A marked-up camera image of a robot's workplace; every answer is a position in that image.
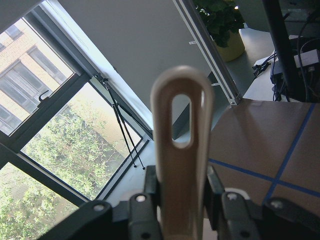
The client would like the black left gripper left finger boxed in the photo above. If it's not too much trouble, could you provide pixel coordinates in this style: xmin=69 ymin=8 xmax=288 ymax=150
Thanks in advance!
xmin=40 ymin=166 xmax=163 ymax=240

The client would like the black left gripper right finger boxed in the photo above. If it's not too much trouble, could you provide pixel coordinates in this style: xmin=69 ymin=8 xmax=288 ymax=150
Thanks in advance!
xmin=204 ymin=165 xmax=320 ymax=240

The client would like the beige plastic dustpan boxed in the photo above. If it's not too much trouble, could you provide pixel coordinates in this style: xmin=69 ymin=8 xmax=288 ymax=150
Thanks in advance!
xmin=150 ymin=65 xmax=215 ymax=240

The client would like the potted plant yellow pot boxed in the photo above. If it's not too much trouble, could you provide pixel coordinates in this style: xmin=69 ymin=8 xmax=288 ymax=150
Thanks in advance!
xmin=193 ymin=0 xmax=246 ymax=63

